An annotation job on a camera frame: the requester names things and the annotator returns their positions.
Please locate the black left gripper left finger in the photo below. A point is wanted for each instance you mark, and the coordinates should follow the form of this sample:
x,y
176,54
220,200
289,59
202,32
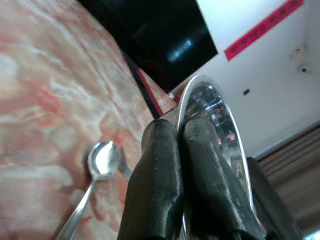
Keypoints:
x,y
152,185

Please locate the round white wall fitting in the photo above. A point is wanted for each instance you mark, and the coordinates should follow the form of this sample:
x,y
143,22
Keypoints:
x,y
303,69

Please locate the shiny steel plate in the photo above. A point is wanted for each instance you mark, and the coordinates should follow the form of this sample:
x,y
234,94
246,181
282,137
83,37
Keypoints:
x,y
200,100

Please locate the red paper banner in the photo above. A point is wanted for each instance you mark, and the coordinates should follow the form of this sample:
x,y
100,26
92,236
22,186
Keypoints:
x,y
262,27

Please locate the steel spoon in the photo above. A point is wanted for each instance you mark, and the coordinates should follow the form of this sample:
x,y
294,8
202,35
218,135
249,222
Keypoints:
x,y
102,160

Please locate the small black wall switch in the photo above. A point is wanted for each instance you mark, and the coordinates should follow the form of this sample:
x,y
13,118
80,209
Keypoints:
x,y
246,92

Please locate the black television screen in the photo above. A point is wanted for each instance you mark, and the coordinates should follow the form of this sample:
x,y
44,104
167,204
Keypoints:
x,y
160,40

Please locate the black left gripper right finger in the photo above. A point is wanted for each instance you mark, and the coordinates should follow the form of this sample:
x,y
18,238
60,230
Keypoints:
x,y
212,180

